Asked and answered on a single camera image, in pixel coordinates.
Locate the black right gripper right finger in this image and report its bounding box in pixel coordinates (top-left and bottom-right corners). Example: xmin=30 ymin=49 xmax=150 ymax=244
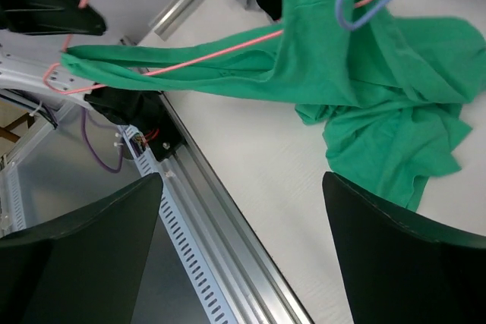
xmin=322 ymin=172 xmax=485 ymax=323

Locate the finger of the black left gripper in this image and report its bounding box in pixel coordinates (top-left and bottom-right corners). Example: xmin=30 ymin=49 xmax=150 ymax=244
xmin=1 ymin=0 xmax=106 ymax=36

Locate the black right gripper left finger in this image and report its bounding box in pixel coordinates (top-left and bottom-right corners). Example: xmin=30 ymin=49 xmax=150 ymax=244
xmin=1 ymin=173 xmax=163 ymax=323

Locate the green tank top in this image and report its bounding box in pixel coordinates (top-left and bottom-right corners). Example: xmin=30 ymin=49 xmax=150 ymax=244
xmin=61 ymin=0 xmax=485 ymax=211

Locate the pink hanger of green top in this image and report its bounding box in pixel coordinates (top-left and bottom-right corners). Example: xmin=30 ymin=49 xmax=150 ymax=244
xmin=42 ymin=0 xmax=384 ymax=96

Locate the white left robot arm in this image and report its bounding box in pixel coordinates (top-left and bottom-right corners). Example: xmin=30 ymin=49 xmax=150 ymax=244
xmin=1 ymin=0 xmax=107 ymax=109

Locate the white slotted cable duct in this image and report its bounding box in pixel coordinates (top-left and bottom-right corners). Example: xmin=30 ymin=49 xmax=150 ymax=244
xmin=119 ymin=126 xmax=238 ymax=323

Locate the aluminium table edge rail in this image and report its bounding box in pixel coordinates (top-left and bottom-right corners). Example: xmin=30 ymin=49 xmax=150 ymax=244
xmin=153 ymin=95 xmax=312 ymax=323

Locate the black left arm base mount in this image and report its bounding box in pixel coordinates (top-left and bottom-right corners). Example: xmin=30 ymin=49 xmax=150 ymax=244
xmin=84 ymin=87 xmax=185 ymax=162

